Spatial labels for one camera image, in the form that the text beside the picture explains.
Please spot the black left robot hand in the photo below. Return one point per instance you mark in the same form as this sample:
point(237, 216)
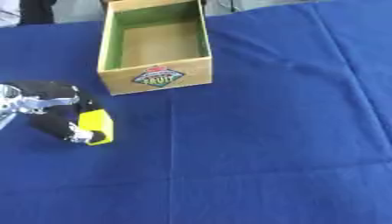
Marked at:
point(48, 92)

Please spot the yellow rectangular block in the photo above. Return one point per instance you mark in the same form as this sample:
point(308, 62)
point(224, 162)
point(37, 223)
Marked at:
point(97, 124)

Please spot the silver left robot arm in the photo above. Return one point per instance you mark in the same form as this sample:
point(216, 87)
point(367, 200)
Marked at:
point(13, 102)

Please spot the tan cardboard box green inside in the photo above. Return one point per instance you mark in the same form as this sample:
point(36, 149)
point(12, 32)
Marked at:
point(155, 58)

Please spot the person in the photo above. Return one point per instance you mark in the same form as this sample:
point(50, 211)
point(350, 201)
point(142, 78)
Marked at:
point(28, 11)

